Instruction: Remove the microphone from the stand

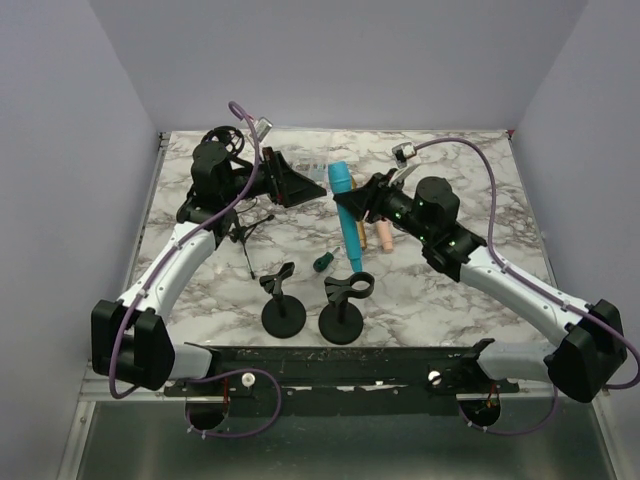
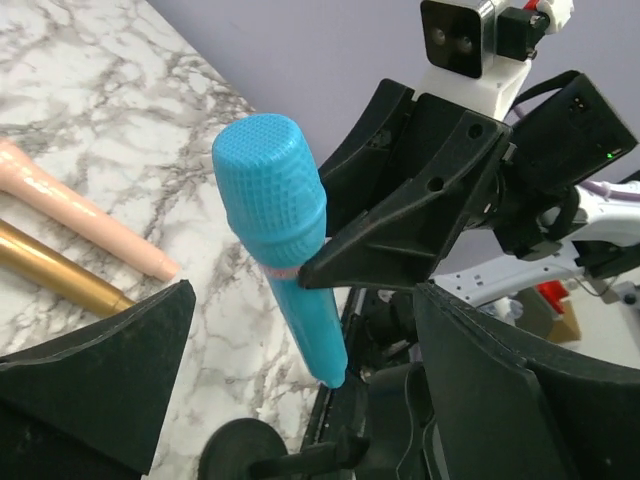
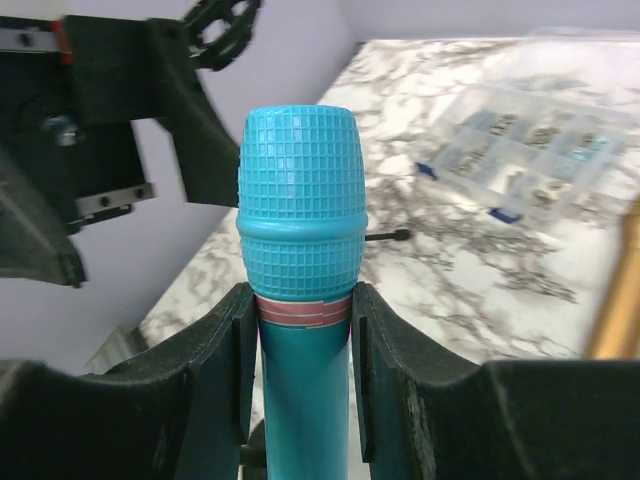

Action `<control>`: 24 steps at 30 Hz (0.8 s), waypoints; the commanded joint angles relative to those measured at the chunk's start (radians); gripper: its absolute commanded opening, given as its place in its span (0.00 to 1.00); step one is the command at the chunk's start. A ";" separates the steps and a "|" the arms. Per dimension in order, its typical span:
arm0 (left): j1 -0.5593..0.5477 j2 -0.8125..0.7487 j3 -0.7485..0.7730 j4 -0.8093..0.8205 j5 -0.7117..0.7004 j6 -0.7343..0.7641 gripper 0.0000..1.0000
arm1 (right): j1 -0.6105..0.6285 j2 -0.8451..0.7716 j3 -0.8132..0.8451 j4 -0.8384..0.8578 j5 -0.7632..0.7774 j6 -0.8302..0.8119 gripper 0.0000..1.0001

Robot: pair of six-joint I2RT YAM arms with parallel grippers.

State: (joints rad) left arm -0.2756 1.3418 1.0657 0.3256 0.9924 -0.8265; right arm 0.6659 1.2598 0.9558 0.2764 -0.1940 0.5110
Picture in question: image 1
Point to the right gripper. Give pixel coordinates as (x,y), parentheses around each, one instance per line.
(369,196)

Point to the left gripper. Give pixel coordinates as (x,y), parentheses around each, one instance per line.
(291,188)

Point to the gold microphone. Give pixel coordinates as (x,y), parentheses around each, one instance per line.
(359,224)

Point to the blue microphone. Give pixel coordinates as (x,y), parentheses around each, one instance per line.
(340,182)

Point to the pink microphone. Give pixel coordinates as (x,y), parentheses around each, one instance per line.
(383,230)

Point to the black tripod mic stand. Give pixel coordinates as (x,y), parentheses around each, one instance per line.
(234,141)

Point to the black round-base mic stand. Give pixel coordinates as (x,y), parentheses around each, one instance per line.
(340,321)

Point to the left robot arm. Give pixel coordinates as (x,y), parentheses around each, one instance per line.
(129,339)

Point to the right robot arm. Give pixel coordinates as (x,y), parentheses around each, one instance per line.
(583,346)

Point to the clear screw organizer box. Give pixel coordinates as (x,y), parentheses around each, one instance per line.
(309,154)

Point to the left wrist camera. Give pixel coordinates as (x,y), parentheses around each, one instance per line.
(262,127)

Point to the green handle screwdriver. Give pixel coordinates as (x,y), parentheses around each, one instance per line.
(322,263)

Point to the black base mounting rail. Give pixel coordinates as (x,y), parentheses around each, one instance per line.
(333,381)

